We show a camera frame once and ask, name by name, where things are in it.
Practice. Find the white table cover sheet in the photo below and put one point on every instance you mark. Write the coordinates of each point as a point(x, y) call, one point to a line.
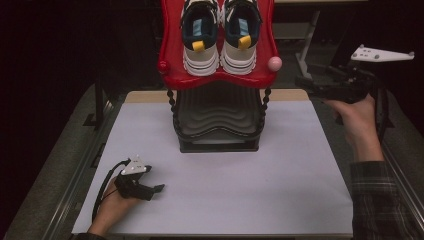
point(216, 193)

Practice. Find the metal table frame rail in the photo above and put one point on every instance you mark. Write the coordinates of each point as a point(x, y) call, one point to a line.
point(76, 176)
point(405, 186)

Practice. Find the black metal stand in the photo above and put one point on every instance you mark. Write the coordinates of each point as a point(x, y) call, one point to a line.
point(99, 103)

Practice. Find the person's right hand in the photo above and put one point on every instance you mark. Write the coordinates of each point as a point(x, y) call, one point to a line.
point(360, 123)

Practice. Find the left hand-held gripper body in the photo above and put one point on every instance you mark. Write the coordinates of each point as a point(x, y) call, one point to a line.
point(133, 190)

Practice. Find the grey desk with metal leg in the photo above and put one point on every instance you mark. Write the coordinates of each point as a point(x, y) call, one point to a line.
point(300, 33)

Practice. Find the white navy sneaker yellow tab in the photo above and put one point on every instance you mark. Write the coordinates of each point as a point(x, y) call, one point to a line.
point(238, 55)
point(200, 56)

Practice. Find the red and black shoe rack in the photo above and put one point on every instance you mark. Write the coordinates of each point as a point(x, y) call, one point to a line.
point(173, 50)

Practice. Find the person's left hand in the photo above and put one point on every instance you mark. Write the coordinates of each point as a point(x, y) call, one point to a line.
point(111, 210)

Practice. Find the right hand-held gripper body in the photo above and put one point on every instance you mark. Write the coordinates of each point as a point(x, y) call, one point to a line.
point(350, 86)

